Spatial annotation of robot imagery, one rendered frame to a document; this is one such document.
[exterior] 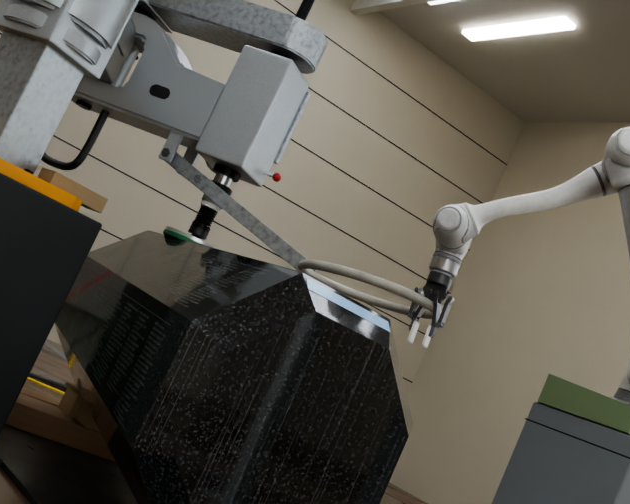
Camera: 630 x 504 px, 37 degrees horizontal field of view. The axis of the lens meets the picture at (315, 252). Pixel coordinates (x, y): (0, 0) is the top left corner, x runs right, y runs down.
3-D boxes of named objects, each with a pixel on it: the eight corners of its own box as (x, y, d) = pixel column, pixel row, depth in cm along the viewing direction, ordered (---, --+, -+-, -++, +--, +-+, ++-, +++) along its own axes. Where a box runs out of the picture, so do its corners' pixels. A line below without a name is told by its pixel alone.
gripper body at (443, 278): (458, 280, 295) (448, 308, 294) (434, 274, 300) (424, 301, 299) (449, 273, 289) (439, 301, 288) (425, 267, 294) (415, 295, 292)
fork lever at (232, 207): (153, 152, 329) (163, 141, 329) (176, 170, 347) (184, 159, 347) (295, 269, 304) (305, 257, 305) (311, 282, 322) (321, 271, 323)
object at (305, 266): (277, 255, 291) (281, 246, 292) (318, 288, 337) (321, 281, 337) (427, 300, 275) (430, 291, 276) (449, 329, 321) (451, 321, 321)
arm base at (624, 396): (620, 418, 291) (628, 402, 292) (676, 440, 272) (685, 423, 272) (583, 393, 283) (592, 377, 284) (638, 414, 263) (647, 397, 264)
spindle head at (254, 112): (151, 142, 329) (205, 30, 335) (176, 163, 349) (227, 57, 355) (238, 175, 317) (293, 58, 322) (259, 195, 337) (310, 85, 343)
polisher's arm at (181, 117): (36, 109, 346) (95, -7, 352) (68, 132, 368) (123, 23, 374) (203, 174, 321) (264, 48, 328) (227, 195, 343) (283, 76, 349)
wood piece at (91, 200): (48, 186, 283) (55, 171, 284) (34, 181, 291) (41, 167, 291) (101, 213, 297) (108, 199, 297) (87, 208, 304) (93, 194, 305)
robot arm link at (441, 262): (440, 258, 302) (434, 275, 301) (429, 249, 294) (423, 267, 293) (465, 264, 297) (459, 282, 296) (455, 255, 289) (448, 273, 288)
